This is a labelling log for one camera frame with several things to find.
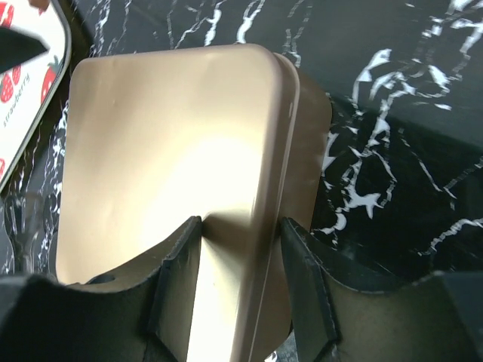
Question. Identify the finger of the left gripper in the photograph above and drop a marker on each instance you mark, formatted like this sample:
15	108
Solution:
18	47

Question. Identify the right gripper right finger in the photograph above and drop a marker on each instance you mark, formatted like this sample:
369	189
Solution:
344	311

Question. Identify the brown chocolate box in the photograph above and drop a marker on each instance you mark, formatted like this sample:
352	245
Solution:
307	139

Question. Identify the rose gold box lid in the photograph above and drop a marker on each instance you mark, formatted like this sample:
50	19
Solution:
157	137

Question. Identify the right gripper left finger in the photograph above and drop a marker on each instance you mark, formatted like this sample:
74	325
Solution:
139	311

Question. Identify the strawberry print white tray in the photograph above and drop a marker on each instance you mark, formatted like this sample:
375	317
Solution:
27	89

